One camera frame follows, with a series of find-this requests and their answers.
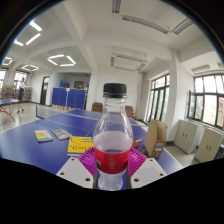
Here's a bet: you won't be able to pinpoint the dark door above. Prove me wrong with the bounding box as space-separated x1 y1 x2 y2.
39 75 50 106

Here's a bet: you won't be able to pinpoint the wide dark-framed window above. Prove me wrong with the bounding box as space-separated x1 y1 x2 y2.
187 73 224 129

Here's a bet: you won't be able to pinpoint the brown chair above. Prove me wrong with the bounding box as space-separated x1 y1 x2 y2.
90 101 104 114
125 105 137 120

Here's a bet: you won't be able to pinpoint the tall dark-framed window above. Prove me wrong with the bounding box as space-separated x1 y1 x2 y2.
145 73 171 124

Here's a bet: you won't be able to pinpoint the beige two-door cabinet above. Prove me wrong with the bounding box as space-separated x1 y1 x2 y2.
194 127 223 164
173 119 198 155

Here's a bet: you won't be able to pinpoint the grey book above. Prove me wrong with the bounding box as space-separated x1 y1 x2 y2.
51 128 73 141

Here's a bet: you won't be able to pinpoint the black bin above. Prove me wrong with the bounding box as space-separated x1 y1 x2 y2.
215 138 224 161

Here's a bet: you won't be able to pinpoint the folded blue table tennis table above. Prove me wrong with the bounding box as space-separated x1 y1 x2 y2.
51 87 88 110

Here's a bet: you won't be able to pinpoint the red table tennis paddle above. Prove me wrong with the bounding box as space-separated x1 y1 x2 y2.
132 138 144 150

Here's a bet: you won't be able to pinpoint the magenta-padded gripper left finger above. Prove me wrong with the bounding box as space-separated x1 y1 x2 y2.
55 146 100 190

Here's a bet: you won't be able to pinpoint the table tennis table red legs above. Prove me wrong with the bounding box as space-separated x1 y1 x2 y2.
0 98 22 122

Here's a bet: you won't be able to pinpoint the group of ceiling lights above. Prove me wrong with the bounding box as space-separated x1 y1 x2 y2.
1 19 78 73

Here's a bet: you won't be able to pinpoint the clear bottle with red label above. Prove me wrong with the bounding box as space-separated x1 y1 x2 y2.
92 82 134 191

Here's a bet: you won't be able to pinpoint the table tennis net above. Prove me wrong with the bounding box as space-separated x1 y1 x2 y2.
35 104 64 120

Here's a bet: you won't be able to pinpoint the brown cardboard box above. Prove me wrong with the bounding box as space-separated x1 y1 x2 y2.
143 119 168 159

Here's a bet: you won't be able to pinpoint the long ceiling strip fixture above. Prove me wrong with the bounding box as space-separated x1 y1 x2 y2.
111 0 194 35

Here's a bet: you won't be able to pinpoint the ceiling air conditioner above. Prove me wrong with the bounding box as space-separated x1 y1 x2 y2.
109 53 149 73

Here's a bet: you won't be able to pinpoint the person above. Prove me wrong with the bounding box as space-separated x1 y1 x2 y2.
16 78 27 114

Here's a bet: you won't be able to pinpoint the shelf unit with books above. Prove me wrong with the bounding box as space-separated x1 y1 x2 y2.
0 84 34 103

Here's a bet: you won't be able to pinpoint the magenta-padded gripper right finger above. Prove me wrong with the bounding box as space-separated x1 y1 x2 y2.
125 147 168 190

